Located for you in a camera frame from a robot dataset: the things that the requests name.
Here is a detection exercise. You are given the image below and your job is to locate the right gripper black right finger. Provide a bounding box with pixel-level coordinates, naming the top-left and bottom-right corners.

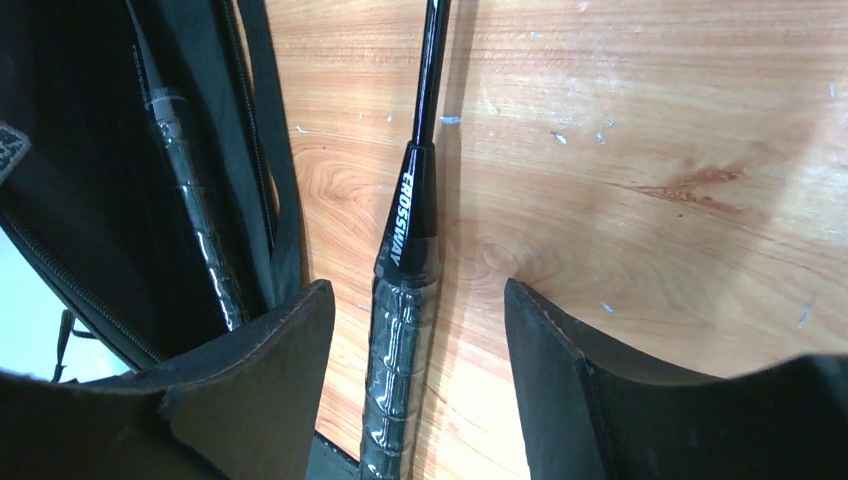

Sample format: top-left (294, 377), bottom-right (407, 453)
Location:
top-left (504, 279), bottom-right (847, 479)

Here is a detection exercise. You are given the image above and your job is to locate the black badminton racket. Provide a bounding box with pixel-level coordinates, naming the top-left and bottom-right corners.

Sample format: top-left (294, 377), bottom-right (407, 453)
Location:
top-left (125, 1), bottom-right (251, 331)
top-left (357, 1), bottom-right (450, 479)

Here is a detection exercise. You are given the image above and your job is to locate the black badminton racket front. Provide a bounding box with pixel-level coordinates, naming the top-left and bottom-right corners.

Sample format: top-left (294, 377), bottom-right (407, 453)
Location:
top-left (125, 1), bottom-right (251, 331)

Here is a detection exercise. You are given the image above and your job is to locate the black Crossway racket bag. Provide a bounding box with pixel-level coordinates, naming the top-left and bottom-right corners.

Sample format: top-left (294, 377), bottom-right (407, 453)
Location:
top-left (1, 1), bottom-right (305, 370)

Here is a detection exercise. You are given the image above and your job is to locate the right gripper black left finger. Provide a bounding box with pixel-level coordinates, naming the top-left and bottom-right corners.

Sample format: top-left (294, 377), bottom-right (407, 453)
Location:
top-left (1, 280), bottom-right (335, 479)

